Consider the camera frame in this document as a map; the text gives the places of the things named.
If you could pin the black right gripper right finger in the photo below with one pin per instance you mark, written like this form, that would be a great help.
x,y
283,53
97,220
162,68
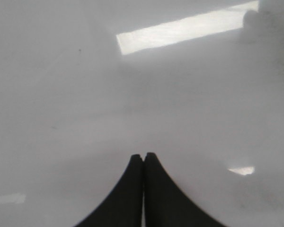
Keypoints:
x,y
165,205

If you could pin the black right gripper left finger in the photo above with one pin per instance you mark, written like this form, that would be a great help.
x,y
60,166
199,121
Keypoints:
x,y
123,205

